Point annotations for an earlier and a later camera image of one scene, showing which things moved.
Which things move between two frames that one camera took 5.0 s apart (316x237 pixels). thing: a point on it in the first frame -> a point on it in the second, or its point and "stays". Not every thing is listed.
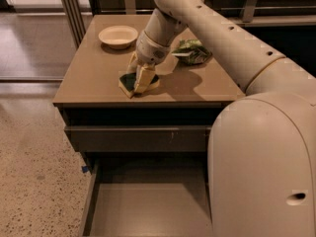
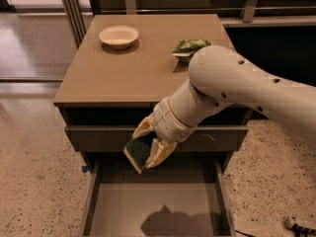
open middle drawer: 148,195 stays
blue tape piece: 85,169 stays
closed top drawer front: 138,138 stays
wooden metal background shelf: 253,5 stays
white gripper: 148,51 -> 168,122
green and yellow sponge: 126,82 -> 137,150
